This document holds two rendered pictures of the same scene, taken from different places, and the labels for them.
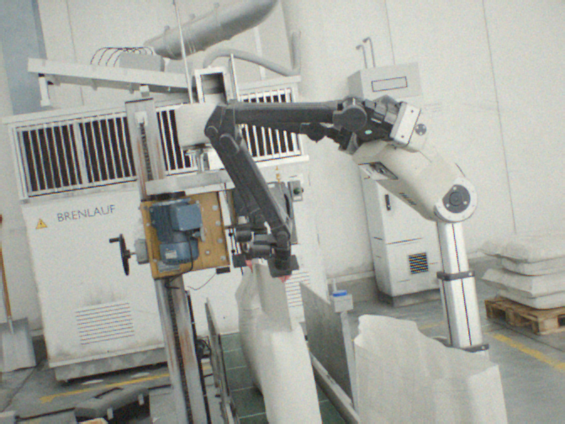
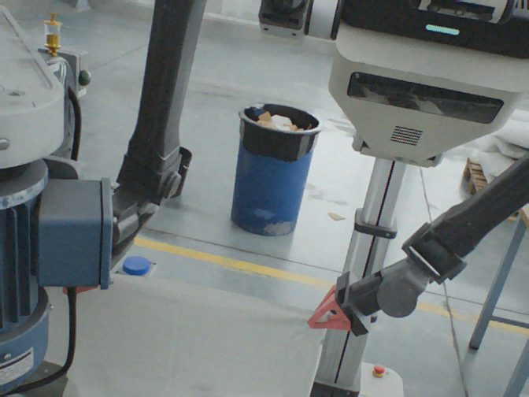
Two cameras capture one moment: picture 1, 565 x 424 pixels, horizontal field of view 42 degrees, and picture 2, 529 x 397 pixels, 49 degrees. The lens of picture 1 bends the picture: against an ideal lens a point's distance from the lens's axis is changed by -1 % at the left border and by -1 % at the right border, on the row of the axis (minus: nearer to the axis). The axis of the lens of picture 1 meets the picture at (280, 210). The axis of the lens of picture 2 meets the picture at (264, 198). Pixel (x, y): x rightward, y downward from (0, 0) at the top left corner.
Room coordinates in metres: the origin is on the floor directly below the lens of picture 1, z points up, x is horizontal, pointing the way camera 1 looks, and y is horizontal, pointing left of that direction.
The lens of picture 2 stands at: (2.52, 0.84, 1.59)
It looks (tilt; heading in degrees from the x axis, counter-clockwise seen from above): 25 degrees down; 283
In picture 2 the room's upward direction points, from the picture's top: 10 degrees clockwise
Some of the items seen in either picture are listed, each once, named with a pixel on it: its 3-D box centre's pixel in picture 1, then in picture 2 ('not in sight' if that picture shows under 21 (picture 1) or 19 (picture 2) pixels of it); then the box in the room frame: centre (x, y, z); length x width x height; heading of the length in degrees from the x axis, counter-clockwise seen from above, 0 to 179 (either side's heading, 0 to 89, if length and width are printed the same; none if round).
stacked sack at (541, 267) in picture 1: (535, 261); not in sight; (5.44, -1.80, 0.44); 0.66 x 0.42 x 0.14; 2
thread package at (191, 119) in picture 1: (197, 125); not in sight; (2.95, 0.27, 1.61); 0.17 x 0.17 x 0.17
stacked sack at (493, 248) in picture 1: (525, 242); not in sight; (5.64, -1.80, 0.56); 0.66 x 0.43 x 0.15; 95
